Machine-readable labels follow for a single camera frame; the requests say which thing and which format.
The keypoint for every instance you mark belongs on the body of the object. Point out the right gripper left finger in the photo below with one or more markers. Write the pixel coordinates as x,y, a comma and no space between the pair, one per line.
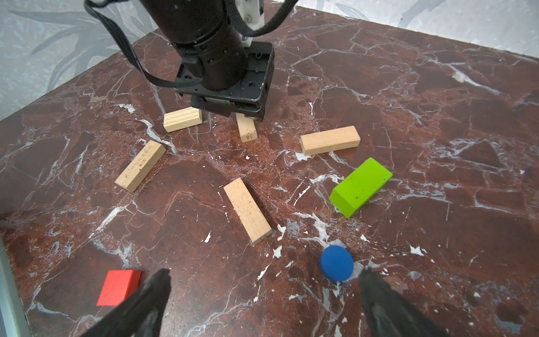
141,314

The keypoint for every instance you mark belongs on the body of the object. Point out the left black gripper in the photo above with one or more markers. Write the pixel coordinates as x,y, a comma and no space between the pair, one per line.
249,95

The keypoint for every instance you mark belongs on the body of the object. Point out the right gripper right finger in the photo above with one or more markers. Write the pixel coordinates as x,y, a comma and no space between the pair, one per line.
388,313

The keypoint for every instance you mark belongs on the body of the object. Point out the plain wood block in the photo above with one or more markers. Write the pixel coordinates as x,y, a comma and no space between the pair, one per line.
247,129

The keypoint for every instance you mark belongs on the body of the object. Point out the wood block with writing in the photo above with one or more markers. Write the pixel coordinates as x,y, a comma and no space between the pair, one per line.
140,166

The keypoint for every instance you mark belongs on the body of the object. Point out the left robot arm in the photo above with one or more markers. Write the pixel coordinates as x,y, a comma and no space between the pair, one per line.
219,73

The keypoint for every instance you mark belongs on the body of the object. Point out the red block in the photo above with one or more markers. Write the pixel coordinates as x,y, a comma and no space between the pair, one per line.
118,286

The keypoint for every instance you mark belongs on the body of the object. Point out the grooved wood block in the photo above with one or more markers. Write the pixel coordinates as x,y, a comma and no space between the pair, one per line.
182,119

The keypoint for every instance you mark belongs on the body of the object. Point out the blue cylinder block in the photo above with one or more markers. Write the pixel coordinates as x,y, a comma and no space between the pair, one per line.
336,264

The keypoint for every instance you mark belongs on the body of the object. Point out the green block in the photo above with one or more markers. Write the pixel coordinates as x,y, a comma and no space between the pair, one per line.
351,194

